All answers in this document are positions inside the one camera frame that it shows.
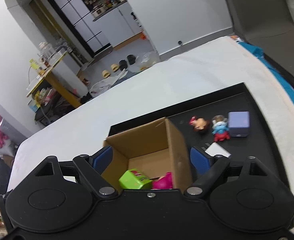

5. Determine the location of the white plug charger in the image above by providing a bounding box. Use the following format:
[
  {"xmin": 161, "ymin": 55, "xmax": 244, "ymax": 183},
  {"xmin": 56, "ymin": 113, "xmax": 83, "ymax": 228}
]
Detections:
[{"xmin": 205, "ymin": 142, "xmax": 231, "ymax": 158}]

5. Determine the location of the green cube charger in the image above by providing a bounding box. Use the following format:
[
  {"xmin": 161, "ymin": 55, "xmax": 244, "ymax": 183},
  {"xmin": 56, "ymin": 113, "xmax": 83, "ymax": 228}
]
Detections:
[{"xmin": 119, "ymin": 169, "xmax": 152, "ymax": 190}]

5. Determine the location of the pink figurine toy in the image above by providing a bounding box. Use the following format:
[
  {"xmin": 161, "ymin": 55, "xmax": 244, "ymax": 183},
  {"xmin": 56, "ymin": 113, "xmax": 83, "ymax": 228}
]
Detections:
[{"xmin": 152, "ymin": 172, "xmax": 173, "ymax": 190}]

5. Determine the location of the purple cube charger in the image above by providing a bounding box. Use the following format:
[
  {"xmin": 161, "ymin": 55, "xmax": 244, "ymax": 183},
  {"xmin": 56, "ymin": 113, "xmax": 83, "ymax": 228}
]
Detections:
[{"xmin": 228, "ymin": 111, "xmax": 250, "ymax": 138}]

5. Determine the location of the cardboard box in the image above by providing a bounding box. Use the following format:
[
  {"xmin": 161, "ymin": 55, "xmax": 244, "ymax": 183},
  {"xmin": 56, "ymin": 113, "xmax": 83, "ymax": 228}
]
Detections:
[{"xmin": 102, "ymin": 118, "xmax": 192, "ymax": 192}]

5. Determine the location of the blue and red figurine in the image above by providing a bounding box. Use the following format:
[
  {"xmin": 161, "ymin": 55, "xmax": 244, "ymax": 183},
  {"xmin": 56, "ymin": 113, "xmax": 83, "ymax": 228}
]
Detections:
[{"xmin": 212, "ymin": 115, "xmax": 230, "ymax": 142}]

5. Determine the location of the brown-haired doll figurine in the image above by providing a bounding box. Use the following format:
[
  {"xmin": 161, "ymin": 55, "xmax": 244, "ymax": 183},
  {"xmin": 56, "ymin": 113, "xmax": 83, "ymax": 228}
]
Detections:
[{"xmin": 189, "ymin": 116, "xmax": 210, "ymax": 133}]

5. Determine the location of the black tray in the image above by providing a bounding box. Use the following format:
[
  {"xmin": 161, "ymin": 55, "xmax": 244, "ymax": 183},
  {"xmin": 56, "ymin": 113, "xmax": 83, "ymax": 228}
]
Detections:
[{"xmin": 108, "ymin": 83, "xmax": 289, "ymax": 185}]

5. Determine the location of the yellow side table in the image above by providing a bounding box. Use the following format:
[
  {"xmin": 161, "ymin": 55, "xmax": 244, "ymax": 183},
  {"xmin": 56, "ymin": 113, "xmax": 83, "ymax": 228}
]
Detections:
[{"xmin": 27, "ymin": 49, "xmax": 88, "ymax": 108}]

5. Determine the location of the white plastic bag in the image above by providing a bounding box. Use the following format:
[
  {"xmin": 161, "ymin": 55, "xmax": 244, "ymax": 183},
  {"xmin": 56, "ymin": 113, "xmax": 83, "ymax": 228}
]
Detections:
[{"xmin": 89, "ymin": 80, "xmax": 112, "ymax": 98}]

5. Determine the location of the yellow slipper left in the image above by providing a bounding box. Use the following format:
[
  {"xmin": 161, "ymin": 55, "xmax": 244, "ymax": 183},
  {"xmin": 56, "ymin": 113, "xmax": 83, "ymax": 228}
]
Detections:
[{"xmin": 102, "ymin": 70, "xmax": 111, "ymax": 79}]

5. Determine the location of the yellow slipper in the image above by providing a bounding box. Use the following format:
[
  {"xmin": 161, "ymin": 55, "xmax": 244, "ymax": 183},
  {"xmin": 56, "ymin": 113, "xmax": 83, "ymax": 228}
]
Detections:
[
  {"xmin": 111, "ymin": 63, "xmax": 119, "ymax": 72},
  {"xmin": 102, "ymin": 70, "xmax": 111, "ymax": 79}
]

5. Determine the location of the yellow slipper right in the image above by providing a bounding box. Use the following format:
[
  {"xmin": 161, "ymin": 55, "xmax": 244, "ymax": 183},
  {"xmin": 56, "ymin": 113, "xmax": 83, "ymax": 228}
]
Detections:
[{"xmin": 111, "ymin": 63, "xmax": 119, "ymax": 72}]

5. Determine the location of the white table cloth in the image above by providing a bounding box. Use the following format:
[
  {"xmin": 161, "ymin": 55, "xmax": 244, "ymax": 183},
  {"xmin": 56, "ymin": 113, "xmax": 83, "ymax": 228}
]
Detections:
[{"xmin": 6, "ymin": 36, "xmax": 294, "ymax": 235}]

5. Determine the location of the black slipper left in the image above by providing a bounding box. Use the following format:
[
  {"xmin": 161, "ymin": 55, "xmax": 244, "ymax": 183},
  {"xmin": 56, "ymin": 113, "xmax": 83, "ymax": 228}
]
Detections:
[{"xmin": 119, "ymin": 60, "xmax": 128, "ymax": 71}]

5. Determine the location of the black slipper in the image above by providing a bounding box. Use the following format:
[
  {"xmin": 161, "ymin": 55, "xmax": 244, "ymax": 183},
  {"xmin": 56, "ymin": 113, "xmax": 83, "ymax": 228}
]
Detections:
[
  {"xmin": 127, "ymin": 54, "xmax": 136, "ymax": 65},
  {"xmin": 119, "ymin": 60, "xmax": 128, "ymax": 71}
]

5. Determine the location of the teal cloth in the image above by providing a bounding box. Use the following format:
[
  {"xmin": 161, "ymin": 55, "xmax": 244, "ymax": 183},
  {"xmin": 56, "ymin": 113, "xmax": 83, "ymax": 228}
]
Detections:
[{"xmin": 238, "ymin": 41, "xmax": 294, "ymax": 104}]

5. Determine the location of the black slipper right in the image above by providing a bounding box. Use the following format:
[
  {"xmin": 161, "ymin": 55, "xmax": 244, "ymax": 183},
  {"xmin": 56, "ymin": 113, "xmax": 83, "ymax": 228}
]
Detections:
[{"xmin": 127, "ymin": 54, "xmax": 136, "ymax": 65}]

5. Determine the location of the clear plastic bag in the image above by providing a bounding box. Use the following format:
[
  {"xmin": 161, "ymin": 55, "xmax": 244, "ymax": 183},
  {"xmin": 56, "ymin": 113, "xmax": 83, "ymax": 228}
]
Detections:
[{"xmin": 138, "ymin": 51, "xmax": 160, "ymax": 72}]

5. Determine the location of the glass jar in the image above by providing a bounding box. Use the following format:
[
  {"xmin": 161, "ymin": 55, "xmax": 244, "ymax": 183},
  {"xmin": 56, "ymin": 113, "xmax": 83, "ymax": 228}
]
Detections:
[{"xmin": 39, "ymin": 42, "xmax": 56, "ymax": 59}]

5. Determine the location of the grey chair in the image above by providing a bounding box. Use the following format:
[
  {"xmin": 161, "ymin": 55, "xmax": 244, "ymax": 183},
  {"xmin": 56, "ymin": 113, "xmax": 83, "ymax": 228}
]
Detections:
[{"xmin": 226, "ymin": 0, "xmax": 294, "ymax": 78}]

